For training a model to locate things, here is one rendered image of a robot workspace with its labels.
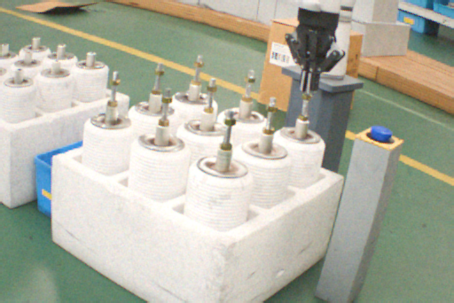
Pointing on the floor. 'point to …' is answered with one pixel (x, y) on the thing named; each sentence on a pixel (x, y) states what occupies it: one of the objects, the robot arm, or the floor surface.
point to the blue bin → (48, 175)
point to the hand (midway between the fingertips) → (309, 81)
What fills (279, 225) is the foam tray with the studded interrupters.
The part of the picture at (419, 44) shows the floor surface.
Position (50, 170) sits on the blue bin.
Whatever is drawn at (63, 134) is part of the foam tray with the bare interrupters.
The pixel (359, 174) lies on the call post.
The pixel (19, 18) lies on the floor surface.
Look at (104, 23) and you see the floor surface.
